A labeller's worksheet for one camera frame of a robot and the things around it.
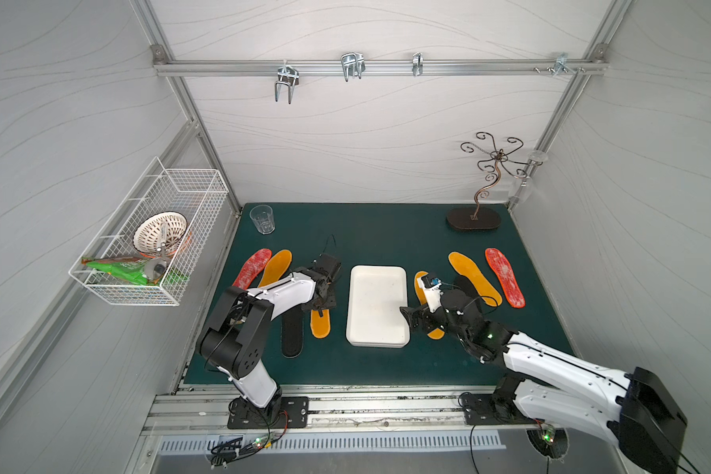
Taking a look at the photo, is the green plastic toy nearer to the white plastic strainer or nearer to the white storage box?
the white plastic strainer

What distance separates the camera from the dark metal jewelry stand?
899 mm

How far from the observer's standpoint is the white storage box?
34.4 inches

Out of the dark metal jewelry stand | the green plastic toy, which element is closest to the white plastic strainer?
the green plastic toy
